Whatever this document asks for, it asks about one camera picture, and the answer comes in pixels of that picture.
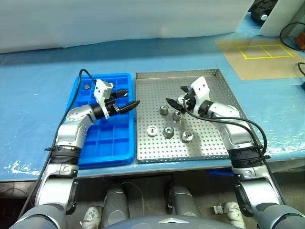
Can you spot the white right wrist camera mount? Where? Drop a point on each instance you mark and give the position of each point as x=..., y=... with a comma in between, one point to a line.
x=201, y=88

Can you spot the brown cardboard mat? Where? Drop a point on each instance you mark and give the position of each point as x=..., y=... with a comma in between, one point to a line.
x=262, y=66

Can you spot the red brown block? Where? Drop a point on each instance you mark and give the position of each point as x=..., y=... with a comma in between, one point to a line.
x=300, y=40

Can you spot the black device with white knob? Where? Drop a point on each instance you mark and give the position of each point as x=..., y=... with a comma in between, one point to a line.
x=257, y=9

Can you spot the grey robot chest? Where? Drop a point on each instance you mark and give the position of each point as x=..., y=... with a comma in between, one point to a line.
x=166, y=223

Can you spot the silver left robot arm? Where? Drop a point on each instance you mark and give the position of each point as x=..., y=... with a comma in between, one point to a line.
x=71, y=133

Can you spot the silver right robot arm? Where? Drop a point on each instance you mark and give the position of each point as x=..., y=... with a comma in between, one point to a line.
x=234, y=136

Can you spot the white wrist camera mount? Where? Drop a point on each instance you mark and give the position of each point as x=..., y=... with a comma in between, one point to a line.
x=201, y=88
x=102, y=90

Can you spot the grey rounded cylinder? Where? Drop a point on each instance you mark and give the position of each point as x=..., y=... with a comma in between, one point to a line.
x=115, y=205
x=183, y=205

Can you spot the blue compartment tray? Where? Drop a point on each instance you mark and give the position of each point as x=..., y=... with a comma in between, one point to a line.
x=104, y=143

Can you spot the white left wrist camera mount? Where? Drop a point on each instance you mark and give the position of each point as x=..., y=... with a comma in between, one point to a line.
x=102, y=90

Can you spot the perforated metal tray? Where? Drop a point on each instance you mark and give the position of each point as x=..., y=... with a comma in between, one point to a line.
x=205, y=148

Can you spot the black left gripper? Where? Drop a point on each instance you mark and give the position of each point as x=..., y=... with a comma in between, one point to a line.
x=112, y=105

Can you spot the white rounded foot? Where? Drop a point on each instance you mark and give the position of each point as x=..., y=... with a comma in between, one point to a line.
x=91, y=214
x=232, y=212

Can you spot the white foam sheet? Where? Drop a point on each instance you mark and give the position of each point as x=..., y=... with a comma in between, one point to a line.
x=119, y=21

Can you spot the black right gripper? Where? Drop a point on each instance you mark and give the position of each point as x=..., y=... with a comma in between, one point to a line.
x=190, y=100

